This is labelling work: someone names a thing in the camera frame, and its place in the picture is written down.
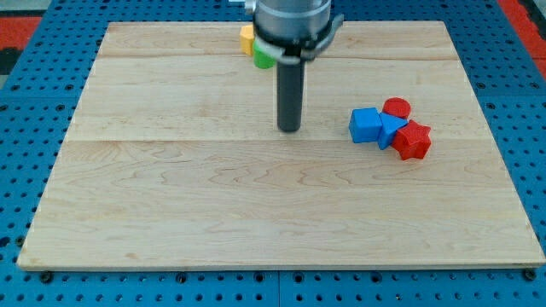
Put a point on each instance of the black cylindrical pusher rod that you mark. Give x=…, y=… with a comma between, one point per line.
x=289, y=95

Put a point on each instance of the green star block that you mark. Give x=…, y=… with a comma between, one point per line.
x=260, y=59

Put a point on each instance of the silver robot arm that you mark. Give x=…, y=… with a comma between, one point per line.
x=288, y=8

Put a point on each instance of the red star block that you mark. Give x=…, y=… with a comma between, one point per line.
x=412, y=141

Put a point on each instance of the yellow block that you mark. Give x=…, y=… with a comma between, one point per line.
x=246, y=36

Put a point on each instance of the blue cube block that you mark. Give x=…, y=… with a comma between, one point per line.
x=365, y=125

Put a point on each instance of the blue triangle block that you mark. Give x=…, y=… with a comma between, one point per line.
x=390, y=125

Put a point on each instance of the red cylinder block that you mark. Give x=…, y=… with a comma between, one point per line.
x=397, y=106

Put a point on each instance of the wooden board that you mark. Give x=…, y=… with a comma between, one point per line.
x=173, y=161

